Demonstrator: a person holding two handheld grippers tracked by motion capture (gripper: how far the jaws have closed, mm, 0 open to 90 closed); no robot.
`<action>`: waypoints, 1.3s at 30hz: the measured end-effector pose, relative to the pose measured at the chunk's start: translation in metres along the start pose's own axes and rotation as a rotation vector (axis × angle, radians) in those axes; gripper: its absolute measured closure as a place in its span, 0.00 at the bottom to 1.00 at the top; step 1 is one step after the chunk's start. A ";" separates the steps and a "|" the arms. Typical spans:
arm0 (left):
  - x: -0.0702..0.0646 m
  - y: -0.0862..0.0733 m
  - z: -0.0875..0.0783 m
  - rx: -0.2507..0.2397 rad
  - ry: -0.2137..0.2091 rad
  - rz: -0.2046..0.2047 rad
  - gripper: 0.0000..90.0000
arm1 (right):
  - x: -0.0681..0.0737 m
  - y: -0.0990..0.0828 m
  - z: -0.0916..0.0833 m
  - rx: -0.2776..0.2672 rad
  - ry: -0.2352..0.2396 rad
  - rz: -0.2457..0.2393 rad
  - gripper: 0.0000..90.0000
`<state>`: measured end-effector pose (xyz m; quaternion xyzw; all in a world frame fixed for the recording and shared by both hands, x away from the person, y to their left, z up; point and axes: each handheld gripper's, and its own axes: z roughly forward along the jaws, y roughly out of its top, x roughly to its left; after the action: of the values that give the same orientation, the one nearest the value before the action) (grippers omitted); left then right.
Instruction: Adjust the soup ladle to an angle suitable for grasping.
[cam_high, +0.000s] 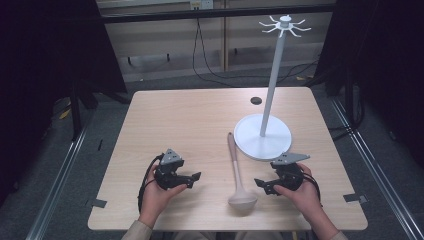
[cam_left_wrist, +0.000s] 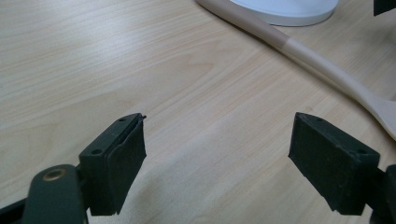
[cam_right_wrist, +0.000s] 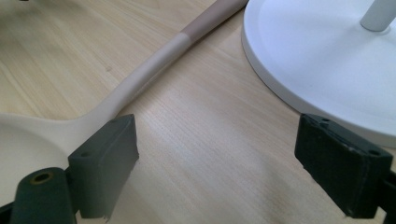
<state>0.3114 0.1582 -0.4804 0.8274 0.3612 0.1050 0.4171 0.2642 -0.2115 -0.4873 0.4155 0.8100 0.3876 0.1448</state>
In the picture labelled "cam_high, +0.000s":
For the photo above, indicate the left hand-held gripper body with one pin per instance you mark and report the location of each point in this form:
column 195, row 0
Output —
column 168, row 173

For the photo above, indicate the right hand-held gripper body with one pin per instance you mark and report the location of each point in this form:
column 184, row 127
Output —
column 289, row 176

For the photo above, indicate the beige ladle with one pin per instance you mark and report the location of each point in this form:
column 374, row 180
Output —
column 241, row 199

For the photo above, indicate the person's right hand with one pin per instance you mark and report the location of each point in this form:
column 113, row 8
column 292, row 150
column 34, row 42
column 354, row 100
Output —
column 305, row 198

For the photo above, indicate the person's left hand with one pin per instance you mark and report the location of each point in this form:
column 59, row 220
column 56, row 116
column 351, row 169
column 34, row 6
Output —
column 155, row 200

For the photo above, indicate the white hook stand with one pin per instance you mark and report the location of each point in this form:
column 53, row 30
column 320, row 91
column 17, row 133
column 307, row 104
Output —
column 256, row 140

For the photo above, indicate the grey tape piece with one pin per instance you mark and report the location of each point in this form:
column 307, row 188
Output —
column 98, row 202
column 355, row 198

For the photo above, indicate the black metal stand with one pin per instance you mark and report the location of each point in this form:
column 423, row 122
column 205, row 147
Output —
column 76, row 110

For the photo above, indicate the yellow floor tape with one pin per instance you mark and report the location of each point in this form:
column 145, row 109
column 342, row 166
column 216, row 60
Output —
column 65, row 113

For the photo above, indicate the black curtain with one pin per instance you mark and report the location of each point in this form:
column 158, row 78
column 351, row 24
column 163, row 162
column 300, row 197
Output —
column 386, row 60
column 50, row 66

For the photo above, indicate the black horizontal bar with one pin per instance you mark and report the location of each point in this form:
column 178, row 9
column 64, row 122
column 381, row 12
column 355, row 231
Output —
column 200, row 14

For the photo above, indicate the metal floor rail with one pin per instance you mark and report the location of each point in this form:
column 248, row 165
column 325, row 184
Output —
column 56, row 186
column 376, row 166

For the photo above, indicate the white wall socket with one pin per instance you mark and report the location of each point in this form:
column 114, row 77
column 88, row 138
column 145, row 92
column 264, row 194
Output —
column 201, row 4

